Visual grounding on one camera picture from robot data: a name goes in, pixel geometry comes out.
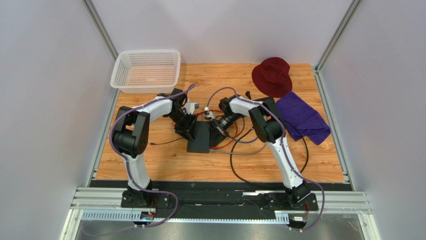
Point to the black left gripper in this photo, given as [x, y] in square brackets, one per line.
[188, 130]

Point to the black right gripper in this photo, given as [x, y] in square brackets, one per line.
[217, 127]

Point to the black network switch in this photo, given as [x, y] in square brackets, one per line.
[201, 143]

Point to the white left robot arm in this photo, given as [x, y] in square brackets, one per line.
[129, 134]

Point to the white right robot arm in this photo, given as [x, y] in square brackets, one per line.
[269, 129]

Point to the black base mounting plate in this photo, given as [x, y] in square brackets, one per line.
[215, 200]

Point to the white plastic basket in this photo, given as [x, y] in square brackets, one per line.
[146, 71]

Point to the dark red bucket hat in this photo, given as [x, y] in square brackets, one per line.
[272, 77]

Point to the purple cloth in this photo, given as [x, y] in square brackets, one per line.
[302, 119]

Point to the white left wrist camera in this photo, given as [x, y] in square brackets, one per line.
[191, 107]

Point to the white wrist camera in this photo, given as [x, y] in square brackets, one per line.
[191, 107]
[208, 114]

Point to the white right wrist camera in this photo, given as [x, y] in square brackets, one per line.
[208, 114]

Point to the aluminium frame rail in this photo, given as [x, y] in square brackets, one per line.
[103, 204]

